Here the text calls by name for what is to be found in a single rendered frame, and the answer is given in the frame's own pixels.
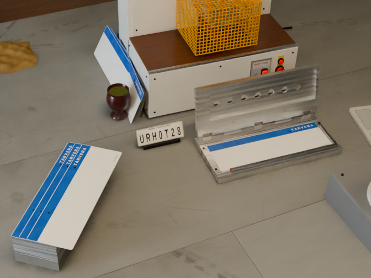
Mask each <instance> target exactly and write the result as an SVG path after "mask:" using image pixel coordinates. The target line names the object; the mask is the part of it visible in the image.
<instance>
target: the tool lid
mask: <svg viewBox="0 0 371 278"><path fill-rule="evenodd" d="M319 69H320V65H318V64H313V65H308V66H302V67H297V68H292V69H286V70H283V71H278V72H272V73H267V74H261V75H257V76H252V77H247V78H241V79H236V80H233V81H227V82H222V83H217V84H211V85H206V86H202V87H197V88H194V102H195V133H196V136H197V138H200V137H203V134H206V133H211V134H212V135H214V134H218V133H224V135H229V134H232V133H237V132H241V129H242V128H245V127H250V126H254V125H255V123H257V122H262V123H263V124H264V123H268V122H272V121H275V124H278V123H281V122H286V121H290V120H292V117H295V116H299V115H303V114H304V112H306V111H311V112H312V113H314V112H317V95H318V86H319ZM297 84H299V85H300V86H299V88H298V89H295V85H297ZM283 87H286V88H287V89H286V91H284V92H282V88H283ZM271 89H273V93H272V94H268V92H269V91H270V90H271ZM257 92H260V95H259V96H258V97H255V94H256V93H257ZM243 95H246V99H245V100H241V97H242V96H243ZM229 98H232V99H233V100H232V102H231V103H228V102H227V100H228V99H229ZM215 101H219V104H218V105H217V106H214V102H215Z"/></svg>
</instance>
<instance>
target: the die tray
mask: <svg viewBox="0 0 371 278"><path fill-rule="evenodd" d="M349 113H350V114H351V116H352V117H353V119H354V120H355V122H356V124H357V125H358V127H359V128H360V130H361V131H362V133H363V135H364V136H365V137H366V139H367V141H368V142H369V144H370V145H371V105H368V106H359V107H353V108H350V109H349Z"/></svg>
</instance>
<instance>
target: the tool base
mask: <svg viewBox="0 0 371 278"><path fill-rule="evenodd" d="M314 114H315V112H314V113H310V112H309V111H306V112H304V114H303V115H299V116H295V117H292V118H291V120H290V121H286V122H281V123H278V124H275V121H272V122H268V123H264V124H263V123H261V122H257V123H255V125H254V126H250V127H245V128H242V129H241V132H237V133H232V134H229V135H224V133H218V134H214V135H211V134H210V133H206V134H203V137H200V138H195V139H194V143H195V145H196V146H197V148H198V150H199V152H200V154H201V155H202V157H203V158H204V160H205V162H206V164H207V165H208V167H209V169H210V171H211V172H212V174H213V176H214V178H215V179H216V181H217V182H218V184H220V183H224V182H227V181H232V180H236V179H241V178H245V177H249V176H252V175H256V174H261V173H265V172H270V171H273V170H277V169H281V168H285V167H290V166H293V165H297V164H302V163H306V162H310V161H315V160H318V159H322V158H326V157H330V156H335V155H338V154H341V153H342V148H341V146H339V145H338V144H337V146H336V147H332V148H328V149H323V150H320V151H316V152H311V153H307V154H302V155H299V156H295V157H290V158H286V159H282V160H278V161H274V162H270V163H265V164H261V165H257V166H254V167H249V168H245V169H240V170H236V171H233V172H231V171H230V170H228V171H225V172H221V170H220V169H219V167H218V165H217V164H216V162H215V161H214V159H213V157H212V155H211V154H210V152H209V150H208V149H207V146H210V145H214V144H217V143H222V142H227V141H231V140H236V139H239V138H244V137H248V136H253V135H258V134H261V133H266V132H271V131H275V130H280V129H285V128H288V127H293V126H298V125H302V124H307V123H310V122H315V123H316V124H317V126H318V127H320V125H322V124H321V123H320V124H319V123H318V122H319V120H318V118H316V116H315V115H314ZM322 126H323V125H322ZM324 129H325V128H324ZM326 131H327V130H326ZM327 132H328V131H327ZM328 134H329V133H328ZM329 135H330V134H329ZM331 137H332V136H331ZM333 140H334V139H333ZM334 141H335V140H334ZM336 143H337V142H336ZM203 147H204V148H205V149H203ZM215 168H217V170H215Z"/></svg>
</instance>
